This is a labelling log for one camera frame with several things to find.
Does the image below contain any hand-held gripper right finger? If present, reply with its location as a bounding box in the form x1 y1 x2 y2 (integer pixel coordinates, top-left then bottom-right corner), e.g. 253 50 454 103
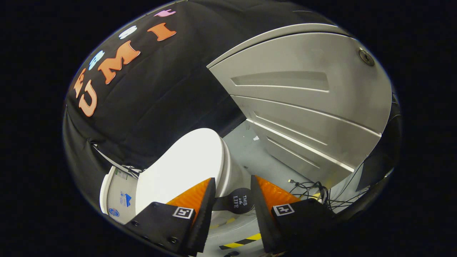
250 175 336 255

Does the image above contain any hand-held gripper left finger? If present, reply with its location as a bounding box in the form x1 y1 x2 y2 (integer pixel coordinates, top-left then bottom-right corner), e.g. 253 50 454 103
125 177 217 256

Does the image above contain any black pull strap round tag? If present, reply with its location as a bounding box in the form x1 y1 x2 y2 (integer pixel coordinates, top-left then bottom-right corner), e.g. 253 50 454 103
212 188 255 215

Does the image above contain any white toilet lid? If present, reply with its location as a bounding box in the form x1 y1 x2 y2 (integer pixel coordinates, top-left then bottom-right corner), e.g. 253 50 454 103
136 128 225 215

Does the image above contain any white toilet with tank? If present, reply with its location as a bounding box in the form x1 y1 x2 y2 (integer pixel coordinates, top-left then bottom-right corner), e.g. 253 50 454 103
99 137 252 226

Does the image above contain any yellow black floor tape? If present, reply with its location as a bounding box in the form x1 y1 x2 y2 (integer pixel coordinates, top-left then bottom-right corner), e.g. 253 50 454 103
219 233 262 250

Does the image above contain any white drawer cabinet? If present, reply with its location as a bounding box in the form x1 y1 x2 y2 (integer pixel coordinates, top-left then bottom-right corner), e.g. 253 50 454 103
207 23 392 187

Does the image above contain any black backdrop cloth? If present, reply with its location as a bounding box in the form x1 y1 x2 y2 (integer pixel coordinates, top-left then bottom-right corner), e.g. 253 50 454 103
64 0 357 186

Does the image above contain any round metal cabinet lock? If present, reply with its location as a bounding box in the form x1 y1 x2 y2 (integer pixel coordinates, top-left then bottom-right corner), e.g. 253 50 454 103
358 48 375 67

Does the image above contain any tangle of black cables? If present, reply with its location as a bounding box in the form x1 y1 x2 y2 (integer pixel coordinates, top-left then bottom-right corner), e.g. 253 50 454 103
288 180 368 212

